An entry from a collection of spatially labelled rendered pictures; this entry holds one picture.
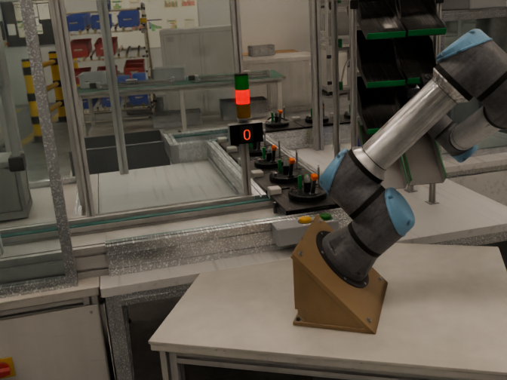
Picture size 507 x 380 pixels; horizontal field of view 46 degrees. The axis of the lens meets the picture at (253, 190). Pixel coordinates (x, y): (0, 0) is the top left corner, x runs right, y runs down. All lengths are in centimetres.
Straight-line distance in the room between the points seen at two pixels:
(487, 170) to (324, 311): 175
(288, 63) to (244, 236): 766
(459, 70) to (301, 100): 818
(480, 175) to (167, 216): 159
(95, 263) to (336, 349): 84
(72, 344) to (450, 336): 111
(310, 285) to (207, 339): 29
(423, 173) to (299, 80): 739
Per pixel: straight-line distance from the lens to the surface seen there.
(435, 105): 148
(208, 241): 192
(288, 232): 189
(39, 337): 195
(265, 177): 242
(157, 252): 190
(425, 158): 228
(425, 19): 225
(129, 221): 215
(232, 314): 161
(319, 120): 327
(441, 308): 164
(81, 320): 192
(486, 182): 310
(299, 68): 953
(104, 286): 186
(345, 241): 156
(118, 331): 194
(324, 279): 149
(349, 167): 151
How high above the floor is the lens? 164
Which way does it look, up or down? 17 degrees down
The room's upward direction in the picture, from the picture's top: 4 degrees counter-clockwise
